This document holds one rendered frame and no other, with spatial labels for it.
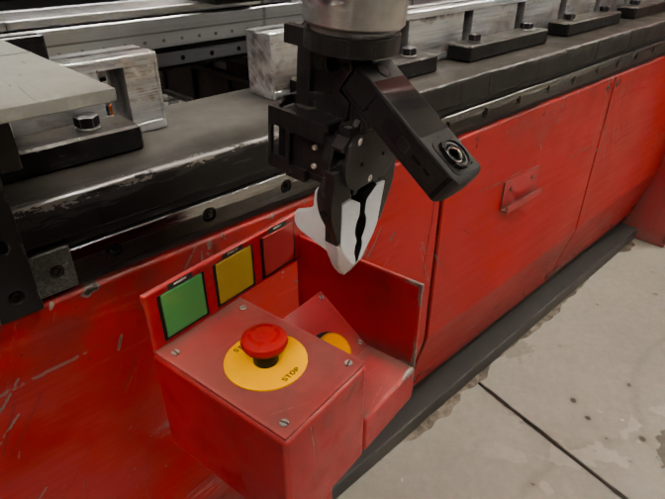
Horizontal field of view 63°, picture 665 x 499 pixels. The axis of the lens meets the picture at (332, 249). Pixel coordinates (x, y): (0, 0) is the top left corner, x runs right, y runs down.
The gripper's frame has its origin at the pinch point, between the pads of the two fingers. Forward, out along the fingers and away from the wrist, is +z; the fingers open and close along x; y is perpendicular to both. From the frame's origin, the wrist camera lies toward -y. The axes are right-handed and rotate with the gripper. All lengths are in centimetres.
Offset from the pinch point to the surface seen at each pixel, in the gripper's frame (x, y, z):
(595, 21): -120, 13, -5
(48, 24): -8, 63, -9
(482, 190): -66, 12, 22
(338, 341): -0.8, 1.1, 10.9
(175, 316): 12.5, 9.8, 3.9
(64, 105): 15.9, 14.8, -14.6
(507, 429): -68, -9, 83
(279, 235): -1.2, 9.9, 1.8
